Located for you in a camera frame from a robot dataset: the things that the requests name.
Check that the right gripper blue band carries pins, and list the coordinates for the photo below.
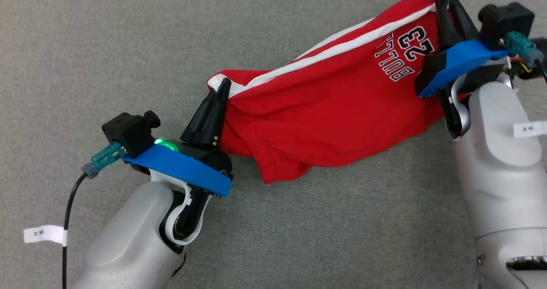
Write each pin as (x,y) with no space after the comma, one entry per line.
(461,60)

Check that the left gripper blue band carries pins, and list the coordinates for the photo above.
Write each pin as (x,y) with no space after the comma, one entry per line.
(183,169)

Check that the red shorts with white stripe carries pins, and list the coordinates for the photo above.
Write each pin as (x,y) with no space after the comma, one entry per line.
(320,109)

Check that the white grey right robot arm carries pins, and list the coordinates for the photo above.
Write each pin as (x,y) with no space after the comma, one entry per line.
(500,173)

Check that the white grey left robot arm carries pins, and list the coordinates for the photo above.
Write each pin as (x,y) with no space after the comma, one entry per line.
(128,246)

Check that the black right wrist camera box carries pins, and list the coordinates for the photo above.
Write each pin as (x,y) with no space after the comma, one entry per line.
(506,19)

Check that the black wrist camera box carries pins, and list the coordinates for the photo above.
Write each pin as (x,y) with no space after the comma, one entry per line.
(128,133)
(506,19)

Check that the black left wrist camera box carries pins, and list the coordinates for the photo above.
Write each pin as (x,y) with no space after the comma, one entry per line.
(128,133)

